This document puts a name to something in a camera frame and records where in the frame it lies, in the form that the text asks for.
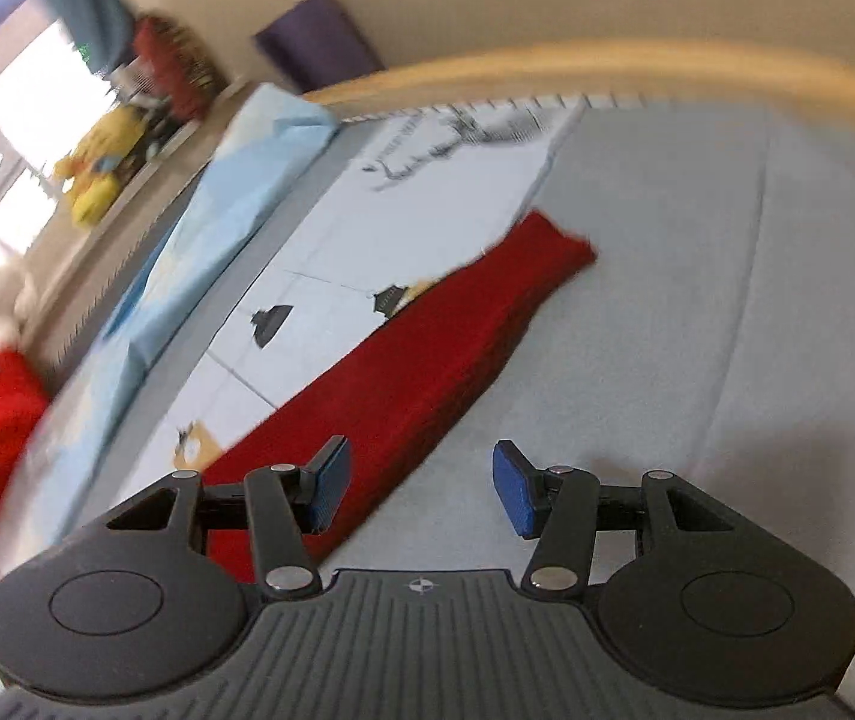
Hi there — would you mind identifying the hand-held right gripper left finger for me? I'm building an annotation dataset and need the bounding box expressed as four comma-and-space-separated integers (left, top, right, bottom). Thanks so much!
106, 436, 352, 601

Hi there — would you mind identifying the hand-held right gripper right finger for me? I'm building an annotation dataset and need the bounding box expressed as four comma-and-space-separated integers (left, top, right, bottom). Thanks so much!
492, 440, 739, 601

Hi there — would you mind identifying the red knitted garment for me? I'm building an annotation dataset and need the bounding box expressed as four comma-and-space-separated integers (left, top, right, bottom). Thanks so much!
202, 210, 599, 586

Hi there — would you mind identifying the light blue folded blanket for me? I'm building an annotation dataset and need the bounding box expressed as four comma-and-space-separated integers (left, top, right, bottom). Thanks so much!
101, 82, 338, 368

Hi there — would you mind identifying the white printed blanket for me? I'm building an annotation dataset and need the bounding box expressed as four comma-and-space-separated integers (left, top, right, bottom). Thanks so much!
149, 94, 589, 481

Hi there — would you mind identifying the white plush toy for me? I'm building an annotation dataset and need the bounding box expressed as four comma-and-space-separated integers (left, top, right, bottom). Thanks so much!
0, 264, 38, 338

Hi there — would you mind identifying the yellow plush toy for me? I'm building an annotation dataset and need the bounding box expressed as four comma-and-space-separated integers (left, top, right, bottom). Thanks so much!
52, 105, 151, 227

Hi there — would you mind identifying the purple cushion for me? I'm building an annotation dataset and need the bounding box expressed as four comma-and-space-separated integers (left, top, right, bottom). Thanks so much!
253, 0, 385, 95

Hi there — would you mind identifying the teal curtain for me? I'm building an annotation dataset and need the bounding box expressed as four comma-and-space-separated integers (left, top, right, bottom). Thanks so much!
14, 0, 136, 76

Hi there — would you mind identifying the wooden bed frame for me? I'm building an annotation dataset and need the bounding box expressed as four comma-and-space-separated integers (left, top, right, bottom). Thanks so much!
299, 37, 855, 136

